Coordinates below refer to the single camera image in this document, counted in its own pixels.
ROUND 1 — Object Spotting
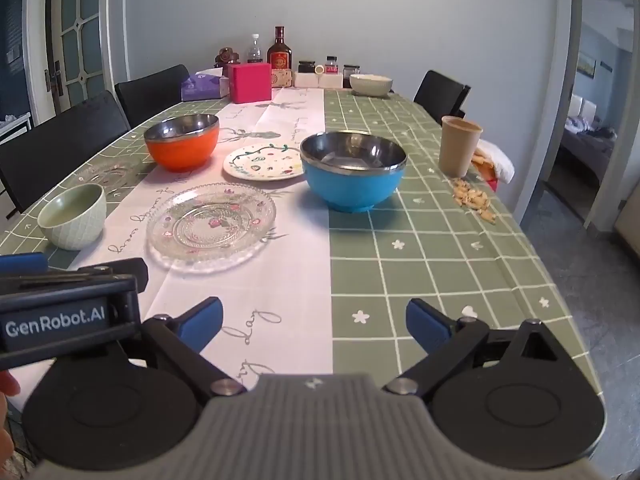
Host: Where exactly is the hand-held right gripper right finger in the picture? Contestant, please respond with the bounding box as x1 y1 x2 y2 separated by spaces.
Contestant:
382 298 573 396

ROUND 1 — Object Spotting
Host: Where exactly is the brown liquor bottle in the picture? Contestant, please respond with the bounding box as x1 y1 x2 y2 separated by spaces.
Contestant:
267 26 293 72

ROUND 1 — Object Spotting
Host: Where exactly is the pink box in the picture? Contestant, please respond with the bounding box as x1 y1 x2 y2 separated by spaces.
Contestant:
227 62 273 104

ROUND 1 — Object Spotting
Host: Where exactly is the person's left hand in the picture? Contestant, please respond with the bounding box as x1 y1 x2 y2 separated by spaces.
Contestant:
0 369 22 461

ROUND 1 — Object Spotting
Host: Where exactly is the purple tissue box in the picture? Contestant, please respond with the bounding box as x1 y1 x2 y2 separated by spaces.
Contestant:
181 72 231 102

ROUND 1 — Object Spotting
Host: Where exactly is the white ceramic bowl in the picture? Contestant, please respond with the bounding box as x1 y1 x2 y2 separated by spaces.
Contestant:
349 74 394 98

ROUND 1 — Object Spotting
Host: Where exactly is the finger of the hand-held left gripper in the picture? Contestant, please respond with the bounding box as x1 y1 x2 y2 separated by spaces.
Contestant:
0 253 150 295

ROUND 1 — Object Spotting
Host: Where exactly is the black chair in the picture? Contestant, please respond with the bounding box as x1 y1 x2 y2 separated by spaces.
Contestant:
413 70 472 120
0 91 132 213
115 64 192 128

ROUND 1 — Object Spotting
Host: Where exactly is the white fruit-painted plate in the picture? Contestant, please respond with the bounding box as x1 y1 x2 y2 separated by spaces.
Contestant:
222 143 307 181

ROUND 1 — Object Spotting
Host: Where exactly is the bed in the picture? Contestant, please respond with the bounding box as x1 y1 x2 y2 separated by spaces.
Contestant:
560 115 618 191

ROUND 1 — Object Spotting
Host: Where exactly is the white plastic bag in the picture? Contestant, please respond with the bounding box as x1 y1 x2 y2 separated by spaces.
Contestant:
472 140 516 184

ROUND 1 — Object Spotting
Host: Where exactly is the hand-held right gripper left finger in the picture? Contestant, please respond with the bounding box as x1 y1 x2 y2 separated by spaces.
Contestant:
127 296 248 405

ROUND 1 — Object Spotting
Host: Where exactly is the pile of beige snack pieces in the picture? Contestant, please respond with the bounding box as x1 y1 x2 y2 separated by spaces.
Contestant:
451 177 498 223

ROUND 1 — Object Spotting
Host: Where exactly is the beige cup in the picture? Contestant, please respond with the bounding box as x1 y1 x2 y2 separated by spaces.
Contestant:
439 115 484 179

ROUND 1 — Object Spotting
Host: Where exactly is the large floral glass plate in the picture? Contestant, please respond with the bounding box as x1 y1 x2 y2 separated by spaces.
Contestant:
146 183 277 274

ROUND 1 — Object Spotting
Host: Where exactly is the green checked tablecloth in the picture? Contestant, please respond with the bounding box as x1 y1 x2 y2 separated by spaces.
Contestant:
0 85 608 396

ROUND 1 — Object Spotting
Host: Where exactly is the glass panel door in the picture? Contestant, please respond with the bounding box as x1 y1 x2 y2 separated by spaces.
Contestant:
27 0 128 126

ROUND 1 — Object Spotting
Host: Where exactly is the small floral glass plate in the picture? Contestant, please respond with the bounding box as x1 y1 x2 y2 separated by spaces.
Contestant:
75 160 151 197

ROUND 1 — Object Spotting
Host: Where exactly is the blue steel bowl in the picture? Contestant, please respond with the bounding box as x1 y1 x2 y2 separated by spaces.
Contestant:
300 131 408 213

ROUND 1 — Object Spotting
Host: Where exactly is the white box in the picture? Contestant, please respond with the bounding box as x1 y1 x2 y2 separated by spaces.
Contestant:
293 71 344 89

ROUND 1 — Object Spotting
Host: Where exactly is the pale green ceramic bowl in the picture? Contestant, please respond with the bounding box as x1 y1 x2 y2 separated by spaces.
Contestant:
37 183 108 252

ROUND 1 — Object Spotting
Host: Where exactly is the orange steel bowl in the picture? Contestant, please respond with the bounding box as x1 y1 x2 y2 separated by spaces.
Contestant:
144 114 221 173

